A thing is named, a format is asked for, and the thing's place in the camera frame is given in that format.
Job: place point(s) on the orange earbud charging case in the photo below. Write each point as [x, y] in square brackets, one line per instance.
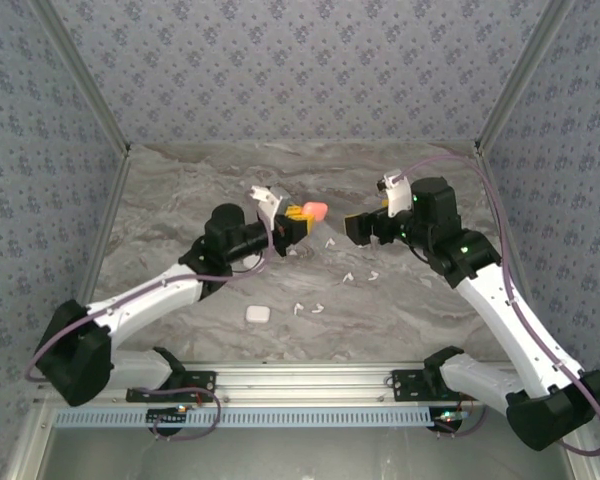
[317, 211]

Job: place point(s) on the aluminium mounting rail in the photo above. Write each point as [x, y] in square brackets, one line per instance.
[305, 380]

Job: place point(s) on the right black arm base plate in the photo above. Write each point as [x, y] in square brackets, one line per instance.
[405, 387]

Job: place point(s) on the aluminium frame leg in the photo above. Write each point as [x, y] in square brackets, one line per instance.
[587, 467]
[27, 445]

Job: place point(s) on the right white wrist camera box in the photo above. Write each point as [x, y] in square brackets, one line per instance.
[396, 192]

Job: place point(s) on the aluminium corner post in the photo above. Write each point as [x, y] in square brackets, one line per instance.
[80, 75]
[525, 75]

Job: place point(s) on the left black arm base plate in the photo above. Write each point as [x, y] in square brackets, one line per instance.
[207, 380]

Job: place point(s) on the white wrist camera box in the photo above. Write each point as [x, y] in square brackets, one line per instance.
[396, 192]
[267, 197]

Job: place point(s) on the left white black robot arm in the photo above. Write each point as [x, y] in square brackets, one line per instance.
[140, 312]

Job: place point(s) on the left small circuit board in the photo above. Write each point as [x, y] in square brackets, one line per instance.
[167, 415]

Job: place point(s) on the aluminium table side rail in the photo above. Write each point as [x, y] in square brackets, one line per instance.
[115, 200]
[484, 162]

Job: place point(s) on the small circuit board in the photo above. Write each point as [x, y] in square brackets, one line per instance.
[447, 417]
[167, 415]

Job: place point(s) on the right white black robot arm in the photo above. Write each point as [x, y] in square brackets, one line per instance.
[492, 320]

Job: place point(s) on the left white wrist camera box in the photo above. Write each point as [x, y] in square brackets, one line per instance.
[267, 197]

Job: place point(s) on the right small circuit board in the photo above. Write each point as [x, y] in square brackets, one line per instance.
[447, 417]

